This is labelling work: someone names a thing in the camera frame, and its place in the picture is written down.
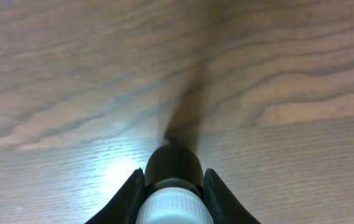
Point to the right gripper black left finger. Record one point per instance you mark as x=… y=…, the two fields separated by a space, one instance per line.
x=123 y=208

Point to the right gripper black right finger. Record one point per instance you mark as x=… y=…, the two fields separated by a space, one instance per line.
x=222 y=204

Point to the dark syrup bottle white cap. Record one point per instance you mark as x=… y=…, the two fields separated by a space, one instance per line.
x=174 y=180

